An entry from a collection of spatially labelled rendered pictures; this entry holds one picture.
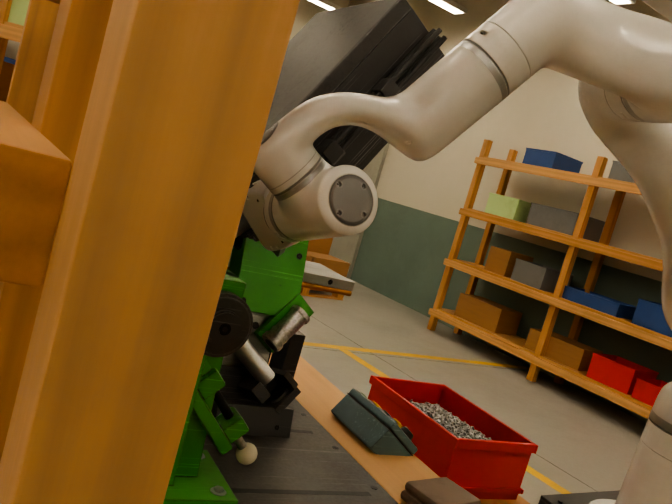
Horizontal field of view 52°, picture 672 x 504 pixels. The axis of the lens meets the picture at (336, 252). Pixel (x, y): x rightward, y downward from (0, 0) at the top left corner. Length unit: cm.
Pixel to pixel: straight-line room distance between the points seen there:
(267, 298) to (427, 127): 43
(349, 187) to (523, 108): 761
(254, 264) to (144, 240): 72
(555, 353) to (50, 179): 647
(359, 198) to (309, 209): 6
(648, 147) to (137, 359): 78
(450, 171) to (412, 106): 806
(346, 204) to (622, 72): 36
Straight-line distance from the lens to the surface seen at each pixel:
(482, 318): 740
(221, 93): 41
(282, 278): 114
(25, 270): 50
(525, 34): 89
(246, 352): 108
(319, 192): 79
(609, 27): 92
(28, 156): 49
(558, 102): 810
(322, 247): 811
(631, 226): 719
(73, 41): 78
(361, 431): 120
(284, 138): 81
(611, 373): 646
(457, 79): 86
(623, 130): 103
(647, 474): 117
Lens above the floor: 131
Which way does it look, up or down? 6 degrees down
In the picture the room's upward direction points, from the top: 16 degrees clockwise
